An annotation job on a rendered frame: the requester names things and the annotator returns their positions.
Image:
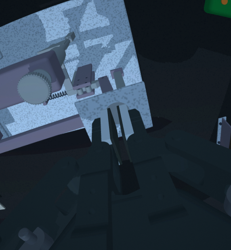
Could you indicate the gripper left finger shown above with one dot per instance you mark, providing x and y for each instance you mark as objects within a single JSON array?
[{"x": 96, "y": 168}]

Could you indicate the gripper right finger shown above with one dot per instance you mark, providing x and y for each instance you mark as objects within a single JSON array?
[{"x": 146, "y": 156}]

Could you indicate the speckled grey gauge base plate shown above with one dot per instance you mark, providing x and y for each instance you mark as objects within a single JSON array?
[{"x": 99, "y": 17}]

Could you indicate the purple block with grey rollers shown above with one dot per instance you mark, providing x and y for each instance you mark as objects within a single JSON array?
[{"x": 84, "y": 75}]

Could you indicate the black coil spring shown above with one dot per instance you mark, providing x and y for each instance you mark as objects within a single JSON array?
[{"x": 58, "y": 95}]

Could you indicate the grey gauge spindle with foot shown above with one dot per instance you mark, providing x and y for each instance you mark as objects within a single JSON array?
[{"x": 63, "y": 45}]

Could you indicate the grey lever with purple cap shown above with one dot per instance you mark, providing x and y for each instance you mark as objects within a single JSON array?
[{"x": 119, "y": 78}]

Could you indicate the grey knurled bezel knob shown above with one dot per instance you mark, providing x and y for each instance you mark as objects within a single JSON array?
[{"x": 33, "y": 87}]

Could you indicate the white metal bracket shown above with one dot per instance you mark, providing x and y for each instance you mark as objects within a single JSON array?
[{"x": 223, "y": 132}]

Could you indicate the green control box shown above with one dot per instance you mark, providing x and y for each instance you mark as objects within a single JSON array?
[{"x": 215, "y": 7}]

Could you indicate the purple gauge housing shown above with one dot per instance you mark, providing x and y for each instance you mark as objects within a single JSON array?
[{"x": 8, "y": 78}]

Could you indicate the orange round button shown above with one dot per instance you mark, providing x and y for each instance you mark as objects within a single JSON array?
[{"x": 224, "y": 1}]

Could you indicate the light grey angled bracket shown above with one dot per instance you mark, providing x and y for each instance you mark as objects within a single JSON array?
[{"x": 67, "y": 83}]

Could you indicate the speckled grey shelf plate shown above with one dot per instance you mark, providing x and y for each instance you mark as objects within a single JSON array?
[{"x": 135, "y": 97}]

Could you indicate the small dark purple block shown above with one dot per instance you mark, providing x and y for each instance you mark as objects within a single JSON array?
[{"x": 105, "y": 85}]

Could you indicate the purple base rail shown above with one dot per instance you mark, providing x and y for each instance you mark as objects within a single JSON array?
[{"x": 39, "y": 132}]

